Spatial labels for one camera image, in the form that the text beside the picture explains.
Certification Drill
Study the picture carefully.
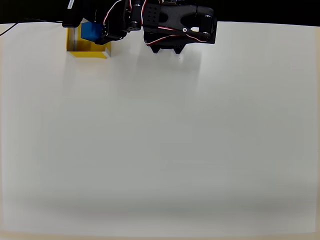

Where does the red white servo wire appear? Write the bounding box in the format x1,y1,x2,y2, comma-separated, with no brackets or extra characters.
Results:
101,0,127,32

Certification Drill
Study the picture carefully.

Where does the thin black cable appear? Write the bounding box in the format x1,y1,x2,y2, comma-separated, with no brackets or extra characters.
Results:
0,17,64,36

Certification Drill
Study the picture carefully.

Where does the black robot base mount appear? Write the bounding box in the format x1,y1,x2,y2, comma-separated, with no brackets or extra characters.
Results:
149,43,186,55

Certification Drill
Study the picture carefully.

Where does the yellow box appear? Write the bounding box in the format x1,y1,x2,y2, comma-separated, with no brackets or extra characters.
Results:
65,24,112,60

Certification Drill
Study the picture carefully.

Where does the blue cube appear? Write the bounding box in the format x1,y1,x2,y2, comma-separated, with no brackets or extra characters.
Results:
80,21,104,42

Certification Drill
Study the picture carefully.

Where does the black camera with white label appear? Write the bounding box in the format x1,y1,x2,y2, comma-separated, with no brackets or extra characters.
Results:
61,0,84,29

